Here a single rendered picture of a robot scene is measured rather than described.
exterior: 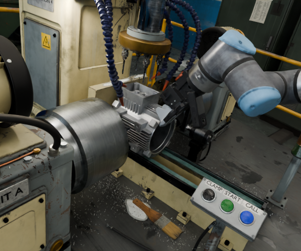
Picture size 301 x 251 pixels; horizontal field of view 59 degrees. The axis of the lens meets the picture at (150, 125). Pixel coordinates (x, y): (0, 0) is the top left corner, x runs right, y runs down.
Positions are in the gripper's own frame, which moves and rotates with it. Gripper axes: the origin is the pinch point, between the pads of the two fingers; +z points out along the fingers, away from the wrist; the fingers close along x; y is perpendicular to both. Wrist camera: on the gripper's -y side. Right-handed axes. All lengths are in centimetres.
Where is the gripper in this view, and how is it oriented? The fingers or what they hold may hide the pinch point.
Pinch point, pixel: (163, 125)
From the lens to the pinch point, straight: 90.3
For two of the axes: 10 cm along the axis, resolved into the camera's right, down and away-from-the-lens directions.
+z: -5.4, 5.4, 6.4
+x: -5.9, 2.9, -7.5
